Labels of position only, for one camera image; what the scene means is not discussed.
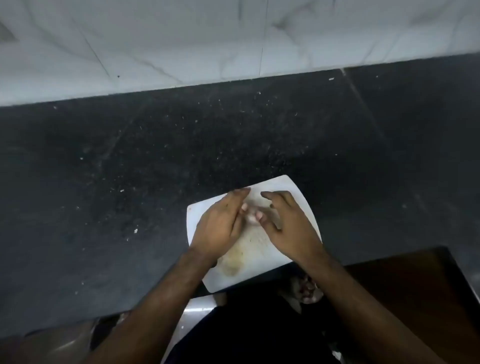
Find small pink onion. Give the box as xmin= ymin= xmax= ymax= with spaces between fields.
xmin=239 ymin=203 xmax=264 ymax=226

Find person's dark trousers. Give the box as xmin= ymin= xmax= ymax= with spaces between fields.
xmin=168 ymin=279 xmax=340 ymax=364

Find person's bare foot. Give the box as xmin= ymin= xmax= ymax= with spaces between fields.
xmin=290 ymin=274 xmax=324 ymax=305

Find white plastic cutting board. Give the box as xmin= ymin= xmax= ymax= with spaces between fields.
xmin=186 ymin=174 xmax=323 ymax=294

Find person's left forearm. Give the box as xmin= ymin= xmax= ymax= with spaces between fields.
xmin=84 ymin=247 xmax=223 ymax=364

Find person's left hand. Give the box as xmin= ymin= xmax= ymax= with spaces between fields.
xmin=189 ymin=187 xmax=251 ymax=264

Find person's right hand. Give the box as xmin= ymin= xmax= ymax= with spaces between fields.
xmin=260 ymin=190 xmax=326 ymax=266

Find person's right forearm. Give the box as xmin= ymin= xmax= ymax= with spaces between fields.
xmin=296 ymin=245 xmax=447 ymax=364

